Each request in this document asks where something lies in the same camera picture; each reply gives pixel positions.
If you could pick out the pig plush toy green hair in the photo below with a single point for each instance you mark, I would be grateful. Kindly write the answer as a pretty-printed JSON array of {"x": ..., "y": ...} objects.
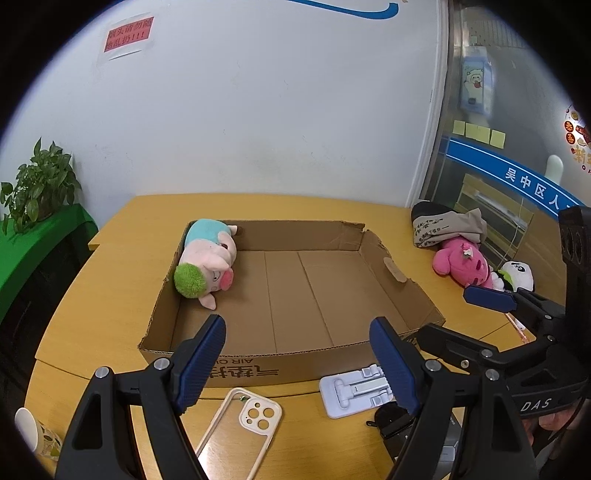
[{"x": 207, "y": 258}]

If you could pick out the large green potted plant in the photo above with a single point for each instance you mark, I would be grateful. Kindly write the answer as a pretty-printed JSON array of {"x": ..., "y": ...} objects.
[{"x": 41, "y": 180}]

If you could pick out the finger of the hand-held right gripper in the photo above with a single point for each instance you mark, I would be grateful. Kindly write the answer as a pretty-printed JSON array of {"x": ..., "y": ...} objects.
[
  {"x": 455, "y": 346},
  {"x": 489, "y": 299}
]

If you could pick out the red wall sign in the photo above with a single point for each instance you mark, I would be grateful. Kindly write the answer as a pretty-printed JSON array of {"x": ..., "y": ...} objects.
[{"x": 127, "y": 39}]

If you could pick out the white clear phone case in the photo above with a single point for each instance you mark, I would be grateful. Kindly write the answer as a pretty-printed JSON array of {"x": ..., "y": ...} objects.
[{"x": 258, "y": 413}]

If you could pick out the panda plush toy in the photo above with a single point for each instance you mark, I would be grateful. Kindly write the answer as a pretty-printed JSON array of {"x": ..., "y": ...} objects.
[{"x": 515, "y": 272}]

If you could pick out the pink plush toy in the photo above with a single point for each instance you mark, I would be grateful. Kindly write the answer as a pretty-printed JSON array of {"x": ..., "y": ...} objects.
[{"x": 461, "y": 263}]

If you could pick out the white folding phone stand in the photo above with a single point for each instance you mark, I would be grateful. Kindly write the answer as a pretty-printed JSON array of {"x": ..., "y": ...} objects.
[{"x": 337, "y": 392}]

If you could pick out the printed paper cup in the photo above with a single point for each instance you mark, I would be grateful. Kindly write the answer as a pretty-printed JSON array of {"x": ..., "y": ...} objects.
[{"x": 32, "y": 427}]

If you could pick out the red window stickers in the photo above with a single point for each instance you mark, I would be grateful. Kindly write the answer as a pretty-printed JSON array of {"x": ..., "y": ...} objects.
[{"x": 572, "y": 134}]

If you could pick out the blue swoosh wall decal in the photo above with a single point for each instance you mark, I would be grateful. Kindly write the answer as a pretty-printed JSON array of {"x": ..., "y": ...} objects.
[{"x": 369, "y": 13}]

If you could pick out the grey printed cloth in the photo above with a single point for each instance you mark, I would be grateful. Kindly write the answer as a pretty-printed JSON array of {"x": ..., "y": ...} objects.
[{"x": 434, "y": 226}]

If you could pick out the brown cardboard box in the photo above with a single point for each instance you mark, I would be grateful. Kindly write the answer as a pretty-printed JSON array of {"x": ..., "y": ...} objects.
[{"x": 300, "y": 286}]

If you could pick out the small black gadget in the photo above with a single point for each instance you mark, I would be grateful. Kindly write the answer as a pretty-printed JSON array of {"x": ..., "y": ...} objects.
[{"x": 390, "y": 417}]

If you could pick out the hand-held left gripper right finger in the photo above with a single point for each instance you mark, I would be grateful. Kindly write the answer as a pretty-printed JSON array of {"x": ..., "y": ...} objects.
[{"x": 395, "y": 369}]

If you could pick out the grey door frame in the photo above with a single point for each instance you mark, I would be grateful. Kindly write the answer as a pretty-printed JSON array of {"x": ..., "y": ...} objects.
[{"x": 431, "y": 115}]

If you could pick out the black box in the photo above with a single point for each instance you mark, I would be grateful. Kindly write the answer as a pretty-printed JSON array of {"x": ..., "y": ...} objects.
[{"x": 398, "y": 446}]

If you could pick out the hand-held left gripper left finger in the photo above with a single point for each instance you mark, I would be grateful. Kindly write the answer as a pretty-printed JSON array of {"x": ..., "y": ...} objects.
[{"x": 198, "y": 369}]

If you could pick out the blue glass door band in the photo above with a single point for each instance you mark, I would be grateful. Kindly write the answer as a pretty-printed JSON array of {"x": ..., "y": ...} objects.
[{"x": 508, "y": 173}]

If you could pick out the person's right hand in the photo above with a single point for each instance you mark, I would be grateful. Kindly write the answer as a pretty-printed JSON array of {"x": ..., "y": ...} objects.
[{"x": 556, "y": 421}]

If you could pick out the yellow sticky note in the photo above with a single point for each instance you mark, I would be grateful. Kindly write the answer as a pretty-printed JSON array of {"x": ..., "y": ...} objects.
[
  {"x": 459, "y": 128},
  {"x": 478, "y": 131},
  {"x": 497, "y": 138}
]

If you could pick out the green topped cabinet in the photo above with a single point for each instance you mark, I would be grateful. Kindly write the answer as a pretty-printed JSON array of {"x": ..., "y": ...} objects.
[{"x": 37, "y": 249}]

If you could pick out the blue cartoon door poster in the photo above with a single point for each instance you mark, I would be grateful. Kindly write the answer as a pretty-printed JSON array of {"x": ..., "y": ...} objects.
[{"x": 475, "y": 83}]

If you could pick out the pink patterned stick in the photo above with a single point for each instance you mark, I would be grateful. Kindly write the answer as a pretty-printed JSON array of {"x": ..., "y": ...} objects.
[{"x": 519, "y": 330}]

